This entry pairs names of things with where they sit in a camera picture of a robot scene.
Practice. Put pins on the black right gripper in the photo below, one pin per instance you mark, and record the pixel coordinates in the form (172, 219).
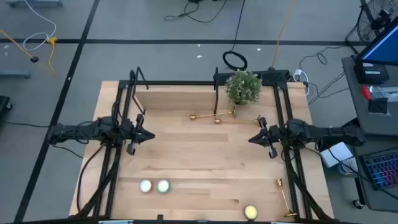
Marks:
(273, 135)

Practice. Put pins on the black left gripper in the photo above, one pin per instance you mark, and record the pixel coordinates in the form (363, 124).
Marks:
(132, 133)

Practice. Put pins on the gold candlestick holder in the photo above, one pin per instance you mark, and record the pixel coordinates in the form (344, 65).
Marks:
(280, 182)
(217, 121)
(192, 117)

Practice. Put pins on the white round candle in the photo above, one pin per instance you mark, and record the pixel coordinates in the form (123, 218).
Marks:
(145, 186)

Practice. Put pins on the cream candle dark rim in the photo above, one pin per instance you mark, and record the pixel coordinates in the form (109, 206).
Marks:
(163, 186)

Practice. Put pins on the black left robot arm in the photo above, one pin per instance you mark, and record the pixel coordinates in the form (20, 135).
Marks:
(93, 130)

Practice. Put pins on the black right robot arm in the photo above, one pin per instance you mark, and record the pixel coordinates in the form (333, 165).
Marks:
(326, 133)

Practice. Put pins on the yellow round candle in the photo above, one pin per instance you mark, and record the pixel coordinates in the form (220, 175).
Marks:
(251, 211)

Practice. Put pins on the green potted plant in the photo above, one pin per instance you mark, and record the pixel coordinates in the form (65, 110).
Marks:
(243, 87)

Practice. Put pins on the black perforated box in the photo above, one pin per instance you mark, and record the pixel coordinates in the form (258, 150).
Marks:
(273, 76)

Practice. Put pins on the white power adapter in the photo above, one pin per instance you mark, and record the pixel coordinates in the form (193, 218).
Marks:
(298, 73)

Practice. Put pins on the white cardboard box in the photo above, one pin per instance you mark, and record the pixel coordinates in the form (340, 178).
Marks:
(337, 154)

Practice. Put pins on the grey white flat item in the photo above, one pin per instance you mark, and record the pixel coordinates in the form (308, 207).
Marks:
(115, 222)

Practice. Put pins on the white and blue item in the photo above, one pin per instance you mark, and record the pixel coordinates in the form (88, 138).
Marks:
(348, 168)

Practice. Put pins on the black caster wheel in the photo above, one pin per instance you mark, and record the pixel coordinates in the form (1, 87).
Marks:
(358, 204)

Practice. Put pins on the grey desk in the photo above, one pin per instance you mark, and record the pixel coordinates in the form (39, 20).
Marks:
(381, 119)

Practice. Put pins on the small black box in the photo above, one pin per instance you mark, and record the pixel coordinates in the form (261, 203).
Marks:
(377, 105)

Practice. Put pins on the black label printer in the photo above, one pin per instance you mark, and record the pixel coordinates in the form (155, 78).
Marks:
(370, 76)

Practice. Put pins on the backlit computer keyboard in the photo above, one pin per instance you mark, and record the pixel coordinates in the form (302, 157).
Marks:
(384, 169)

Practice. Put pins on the clear plastic item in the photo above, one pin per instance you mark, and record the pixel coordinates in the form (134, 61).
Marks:
(385, 91)

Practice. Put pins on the grey furniture foot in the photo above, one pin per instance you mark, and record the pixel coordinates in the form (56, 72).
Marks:
(15, 74)
(34, 3)

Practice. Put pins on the black chair base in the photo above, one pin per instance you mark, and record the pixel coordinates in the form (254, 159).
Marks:
(4, 104)

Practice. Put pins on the computer monitor blue screen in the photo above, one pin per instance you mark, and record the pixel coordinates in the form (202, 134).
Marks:
(385, 46)

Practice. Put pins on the black floor fan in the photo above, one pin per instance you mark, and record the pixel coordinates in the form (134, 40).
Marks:
(377, 21)

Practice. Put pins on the black aluminium rig frame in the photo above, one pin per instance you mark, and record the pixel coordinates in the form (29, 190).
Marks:
(174, 83)

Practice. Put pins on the small black bracket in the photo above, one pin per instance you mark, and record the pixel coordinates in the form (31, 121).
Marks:
(160, 217)

